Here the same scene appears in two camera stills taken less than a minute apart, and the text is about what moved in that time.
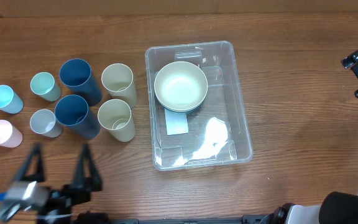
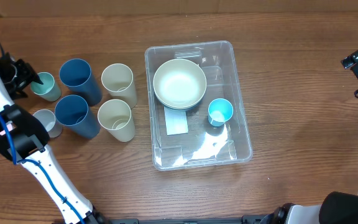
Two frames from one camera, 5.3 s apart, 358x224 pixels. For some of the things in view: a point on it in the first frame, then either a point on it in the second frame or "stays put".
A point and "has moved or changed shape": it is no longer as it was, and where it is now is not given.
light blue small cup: [4, 98] has moved or changed shape
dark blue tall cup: [76, 74] stays put
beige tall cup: [117, 79] stays put
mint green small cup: [43, 84] stays put
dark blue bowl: [191, 111] to [177, 108]
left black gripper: [89, 182] to [24, 75]
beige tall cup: [115, 115] stays put
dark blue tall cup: [72, 111] stays put
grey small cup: [43, 122] stays put
